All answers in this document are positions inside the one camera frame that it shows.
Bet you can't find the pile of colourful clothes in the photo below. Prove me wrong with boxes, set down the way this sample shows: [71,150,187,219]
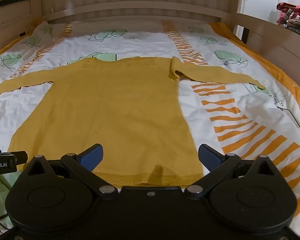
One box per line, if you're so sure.
[276,2,300,34]

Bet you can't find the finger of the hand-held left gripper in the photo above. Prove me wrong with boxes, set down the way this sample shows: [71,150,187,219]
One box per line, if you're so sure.
[14,151,28,166]

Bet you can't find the black cable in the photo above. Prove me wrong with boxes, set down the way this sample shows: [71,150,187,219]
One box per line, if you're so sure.
[0,200,14,240]

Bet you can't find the wooden bed frame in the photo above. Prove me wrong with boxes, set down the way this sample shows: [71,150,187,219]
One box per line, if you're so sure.
[0,0,300,93]

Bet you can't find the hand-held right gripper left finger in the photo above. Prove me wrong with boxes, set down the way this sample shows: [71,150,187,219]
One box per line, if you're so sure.
[23,144,117,195]

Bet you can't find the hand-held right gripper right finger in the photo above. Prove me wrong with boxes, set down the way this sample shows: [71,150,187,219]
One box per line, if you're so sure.
[184,144,278,195]

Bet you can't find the yellow knit sweater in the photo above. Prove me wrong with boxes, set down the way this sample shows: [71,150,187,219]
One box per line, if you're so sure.
[0,56,267,187]

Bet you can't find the printed white bed sheet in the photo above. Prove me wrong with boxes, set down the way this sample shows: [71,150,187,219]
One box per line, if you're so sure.
[0,20,300,238]

